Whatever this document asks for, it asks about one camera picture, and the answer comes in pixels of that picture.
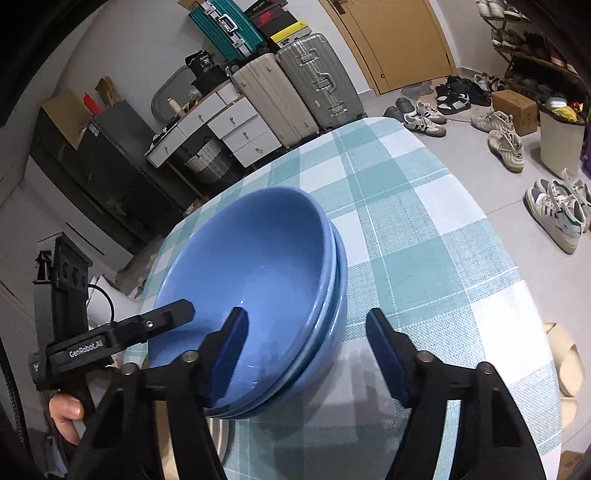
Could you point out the white drawer desk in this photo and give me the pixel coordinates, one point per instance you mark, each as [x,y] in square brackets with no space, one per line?
[230,117]

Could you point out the white trash bin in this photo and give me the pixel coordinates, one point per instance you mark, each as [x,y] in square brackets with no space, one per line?
[562,135]

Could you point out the white green sneaker pair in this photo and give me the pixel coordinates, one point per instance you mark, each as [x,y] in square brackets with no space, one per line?
[561,207]

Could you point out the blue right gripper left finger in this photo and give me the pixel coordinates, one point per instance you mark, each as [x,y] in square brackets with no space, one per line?
[220,353]

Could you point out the brown cardboard box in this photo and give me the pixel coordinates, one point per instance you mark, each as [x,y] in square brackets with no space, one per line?
[523,110]

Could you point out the beige suitcase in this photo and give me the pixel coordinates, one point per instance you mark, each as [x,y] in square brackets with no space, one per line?
[269,90]

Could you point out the blue bowl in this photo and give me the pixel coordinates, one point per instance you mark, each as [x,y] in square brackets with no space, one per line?
[270,253]
[337,322]
[332,313]

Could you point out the woven laundry basket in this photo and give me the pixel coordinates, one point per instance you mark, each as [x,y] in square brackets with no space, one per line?
[210,163]

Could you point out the teal suitcase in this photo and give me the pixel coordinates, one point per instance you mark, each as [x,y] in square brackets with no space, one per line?
[228,28]

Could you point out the stacked shoe boxes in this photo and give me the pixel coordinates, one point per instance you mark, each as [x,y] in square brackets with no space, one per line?
[275,23]

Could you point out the wooden shoe rack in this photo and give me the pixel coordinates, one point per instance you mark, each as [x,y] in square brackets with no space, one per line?
[535,67]

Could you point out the wooden door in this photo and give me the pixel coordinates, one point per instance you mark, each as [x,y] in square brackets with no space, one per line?
[396,43]

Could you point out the teal plaid tablecloth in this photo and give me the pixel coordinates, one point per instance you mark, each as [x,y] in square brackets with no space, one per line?
[421,249]

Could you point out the white electric kettle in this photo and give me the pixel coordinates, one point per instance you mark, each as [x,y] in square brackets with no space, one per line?
[106,303]

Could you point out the black refrigerator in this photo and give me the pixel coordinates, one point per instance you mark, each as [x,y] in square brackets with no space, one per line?
[99,164]

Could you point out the person's left hand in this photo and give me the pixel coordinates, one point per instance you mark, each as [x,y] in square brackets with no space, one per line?
[64,410]

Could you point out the silver suitcase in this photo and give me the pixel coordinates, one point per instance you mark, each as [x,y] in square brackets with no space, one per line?
[322,82]

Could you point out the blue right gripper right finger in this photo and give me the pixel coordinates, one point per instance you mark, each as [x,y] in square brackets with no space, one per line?
[395,354]

